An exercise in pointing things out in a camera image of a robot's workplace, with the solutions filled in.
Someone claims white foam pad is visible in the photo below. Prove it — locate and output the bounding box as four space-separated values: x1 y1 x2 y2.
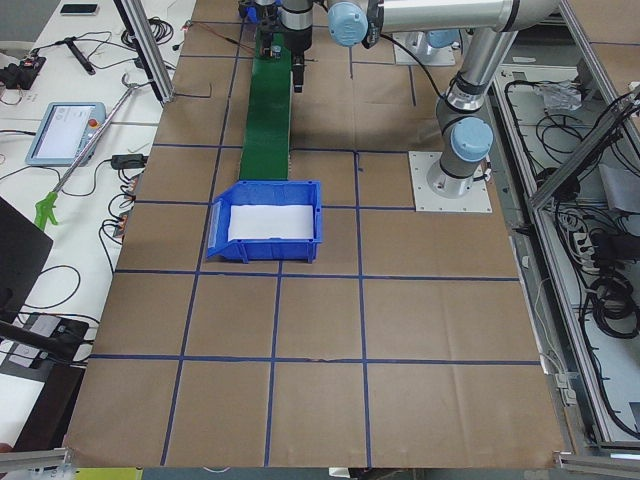
228 205 314 240

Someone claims blue empty bin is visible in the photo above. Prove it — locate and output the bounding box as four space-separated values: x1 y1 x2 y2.
238 0 259 24

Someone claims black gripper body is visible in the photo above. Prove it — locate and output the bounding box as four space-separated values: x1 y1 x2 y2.
255 0 313 55

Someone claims teach pendant tablet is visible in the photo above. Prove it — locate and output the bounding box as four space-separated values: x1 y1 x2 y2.
25 102 106 167

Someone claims blue bin with buttons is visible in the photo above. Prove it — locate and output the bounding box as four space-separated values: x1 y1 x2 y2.
206 180 323 263

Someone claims green handled reacher grabber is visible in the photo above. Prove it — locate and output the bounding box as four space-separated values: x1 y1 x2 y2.
34 74 149 231

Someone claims black smartphone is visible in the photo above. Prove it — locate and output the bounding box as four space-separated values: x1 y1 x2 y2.
60 3 99 16

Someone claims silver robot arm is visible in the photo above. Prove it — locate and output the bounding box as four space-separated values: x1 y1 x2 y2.
321 0 558 199

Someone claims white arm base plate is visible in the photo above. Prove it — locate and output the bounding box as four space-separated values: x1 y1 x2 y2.
392 29 459 66
408 151 492 214

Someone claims aluminium frame post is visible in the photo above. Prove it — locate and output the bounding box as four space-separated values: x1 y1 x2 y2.
114 0 175 105

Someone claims green conveyor belt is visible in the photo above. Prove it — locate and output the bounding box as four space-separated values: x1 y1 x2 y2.
239 32 291 180

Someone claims black power adapter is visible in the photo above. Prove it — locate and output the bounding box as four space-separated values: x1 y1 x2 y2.
110 153 148 170

